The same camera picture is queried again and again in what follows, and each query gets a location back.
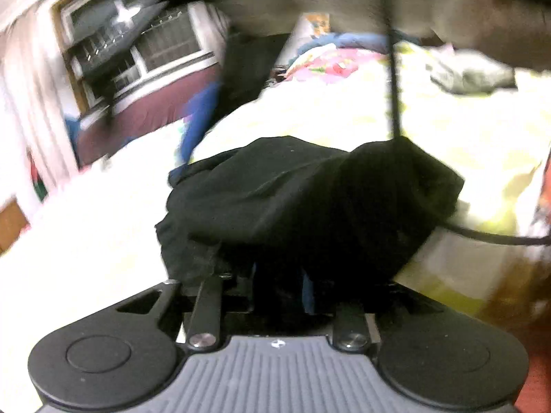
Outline window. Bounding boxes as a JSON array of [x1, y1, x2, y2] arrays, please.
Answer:
[[53, 0, 216, 115]]

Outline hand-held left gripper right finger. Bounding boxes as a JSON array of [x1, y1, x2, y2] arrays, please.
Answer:
[[301, 267, 415, 352]]

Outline red green item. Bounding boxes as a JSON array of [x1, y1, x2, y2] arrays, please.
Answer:
[[27, 150, 49, 202]]

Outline narrow beige curtain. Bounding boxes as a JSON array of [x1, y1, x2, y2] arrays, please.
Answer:
[[188, 2, 233, 54]]

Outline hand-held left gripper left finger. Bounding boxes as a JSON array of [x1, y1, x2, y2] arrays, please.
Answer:
[[115, 273, 260, 350]]

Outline orange printed item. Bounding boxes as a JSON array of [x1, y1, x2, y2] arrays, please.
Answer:
[[302, 12, 331, 39]]

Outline checkered floral bed blanket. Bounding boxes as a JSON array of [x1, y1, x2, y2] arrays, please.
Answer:
[[0, 46, 551, 413]]

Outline black pants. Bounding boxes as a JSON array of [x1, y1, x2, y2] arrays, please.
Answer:
[[154, 135, 466, 310]]

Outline blue cloth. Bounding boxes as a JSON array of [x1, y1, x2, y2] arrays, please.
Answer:
[[296, 32, 390, 60]]

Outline grey cloth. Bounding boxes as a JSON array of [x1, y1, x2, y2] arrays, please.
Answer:
[[425, 46, 518, 95]]

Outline blue item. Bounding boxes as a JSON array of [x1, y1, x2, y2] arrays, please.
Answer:
[[64, 115, 83, 149]]

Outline wooden furniture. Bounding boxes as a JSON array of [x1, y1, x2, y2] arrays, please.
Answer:
[[0, 197, 32, 255]]

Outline pink floral quilt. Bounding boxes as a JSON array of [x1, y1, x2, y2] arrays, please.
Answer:
[[282, 45, 390, 86]]

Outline wide beige curtain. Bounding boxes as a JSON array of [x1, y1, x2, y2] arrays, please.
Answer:
[[0, 6, 80, 201]]

